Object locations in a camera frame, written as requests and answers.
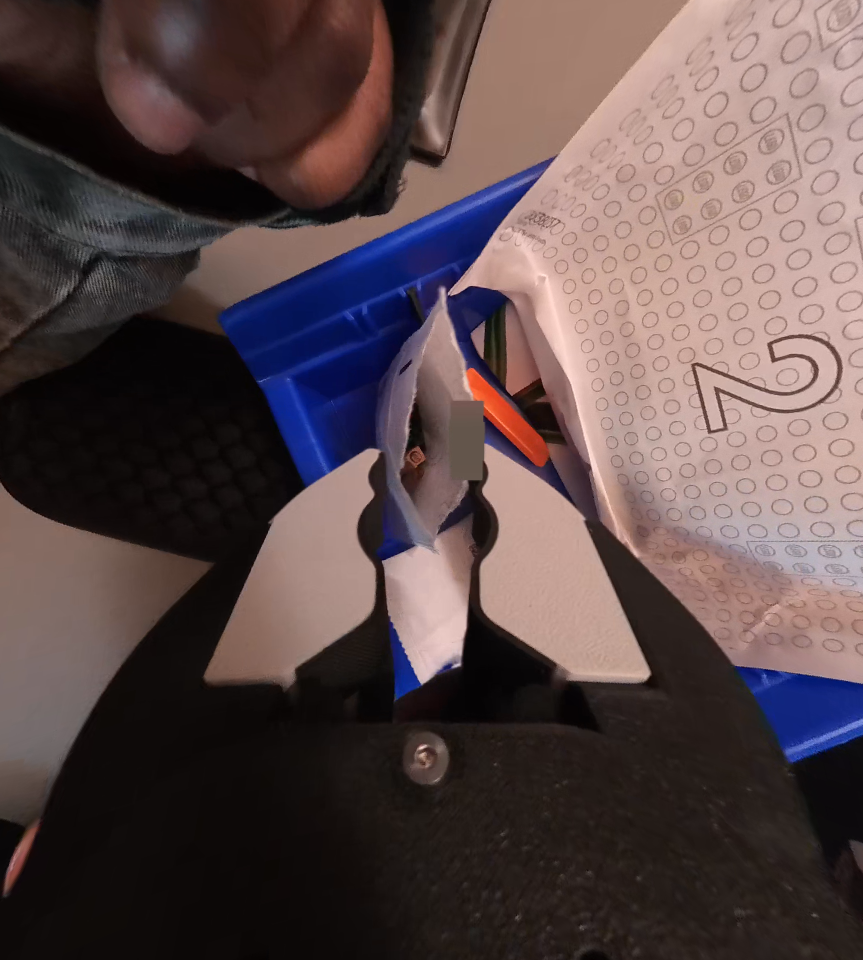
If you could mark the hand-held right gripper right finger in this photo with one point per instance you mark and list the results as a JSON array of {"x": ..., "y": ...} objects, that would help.
[{"x": 551, "y": 585}]

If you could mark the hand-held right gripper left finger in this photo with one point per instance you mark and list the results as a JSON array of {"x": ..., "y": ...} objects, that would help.
[{"x": 311, "y": 585}]

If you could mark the small torn white paper bag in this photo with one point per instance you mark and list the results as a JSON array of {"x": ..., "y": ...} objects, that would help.
[{"x": 431, "y": 600}]

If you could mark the small lego pieces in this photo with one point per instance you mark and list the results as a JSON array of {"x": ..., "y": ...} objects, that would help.
[{"x": 414, "y": 456}]

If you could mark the blue plastic bin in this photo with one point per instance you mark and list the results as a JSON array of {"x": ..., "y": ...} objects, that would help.
[{"x": 326, "y": 337}]

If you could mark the orange lego brick separator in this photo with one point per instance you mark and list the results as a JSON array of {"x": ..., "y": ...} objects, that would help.
[{"x": 510, "y": 424}]

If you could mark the dark lego stem pieces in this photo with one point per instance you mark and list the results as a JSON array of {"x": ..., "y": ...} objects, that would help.
[{"x": 495, "y": 330}]

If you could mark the person's left hand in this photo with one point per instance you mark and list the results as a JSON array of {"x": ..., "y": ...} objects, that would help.
[{"x": 251, "y": 90}]

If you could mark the large white paper bag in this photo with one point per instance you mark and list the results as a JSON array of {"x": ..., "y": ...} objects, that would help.
[{"x": 739, "y": 300}]

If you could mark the dark leather pouch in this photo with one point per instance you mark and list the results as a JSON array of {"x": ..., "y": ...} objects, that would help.
[{"x": 450, "y": 75}]

